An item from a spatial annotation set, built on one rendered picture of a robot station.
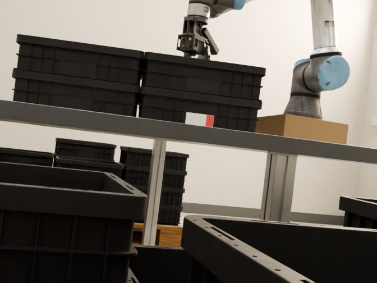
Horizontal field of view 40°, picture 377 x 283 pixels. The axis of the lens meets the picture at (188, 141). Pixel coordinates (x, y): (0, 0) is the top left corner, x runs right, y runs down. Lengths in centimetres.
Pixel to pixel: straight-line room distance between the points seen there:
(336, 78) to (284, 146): 66
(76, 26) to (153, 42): 72
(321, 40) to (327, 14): 9
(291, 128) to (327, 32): 36
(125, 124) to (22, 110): 22
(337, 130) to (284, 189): 69
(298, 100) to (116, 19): 317
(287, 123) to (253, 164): 335
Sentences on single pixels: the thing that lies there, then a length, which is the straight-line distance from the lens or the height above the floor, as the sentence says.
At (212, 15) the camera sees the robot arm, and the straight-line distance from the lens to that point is 195.
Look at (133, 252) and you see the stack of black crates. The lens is 55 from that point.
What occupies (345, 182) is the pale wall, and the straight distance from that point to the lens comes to 577.
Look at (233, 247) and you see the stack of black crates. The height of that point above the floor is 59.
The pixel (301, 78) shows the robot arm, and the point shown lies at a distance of 201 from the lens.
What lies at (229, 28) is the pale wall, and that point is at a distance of 523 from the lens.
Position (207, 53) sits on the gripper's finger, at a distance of 175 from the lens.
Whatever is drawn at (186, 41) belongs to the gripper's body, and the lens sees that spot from 174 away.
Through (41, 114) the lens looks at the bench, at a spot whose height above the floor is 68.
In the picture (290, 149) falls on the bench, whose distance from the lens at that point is 131.
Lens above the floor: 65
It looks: level
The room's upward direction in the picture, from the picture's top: 7 degrees clockwise
